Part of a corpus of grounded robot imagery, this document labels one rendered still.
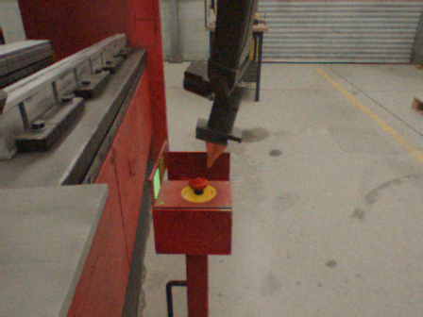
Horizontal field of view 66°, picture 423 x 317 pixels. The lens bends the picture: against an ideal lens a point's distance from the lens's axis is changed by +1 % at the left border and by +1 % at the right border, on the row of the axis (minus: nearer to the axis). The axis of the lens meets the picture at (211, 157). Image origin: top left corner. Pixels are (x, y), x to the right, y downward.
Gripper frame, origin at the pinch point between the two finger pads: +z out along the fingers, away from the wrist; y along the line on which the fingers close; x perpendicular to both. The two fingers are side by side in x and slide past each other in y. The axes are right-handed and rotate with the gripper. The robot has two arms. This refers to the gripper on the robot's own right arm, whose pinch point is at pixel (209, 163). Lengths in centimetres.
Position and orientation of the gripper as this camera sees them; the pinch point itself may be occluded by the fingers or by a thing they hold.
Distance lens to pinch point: 74.6
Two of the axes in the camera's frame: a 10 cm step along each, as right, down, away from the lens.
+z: -2.5, 8.7, 4.2
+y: -9.7, -2.3, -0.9
